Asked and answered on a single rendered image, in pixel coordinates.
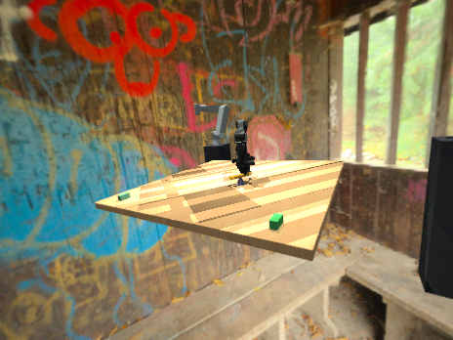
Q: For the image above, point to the yellow bar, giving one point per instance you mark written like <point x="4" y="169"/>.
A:
<point x="239" y="176"/>

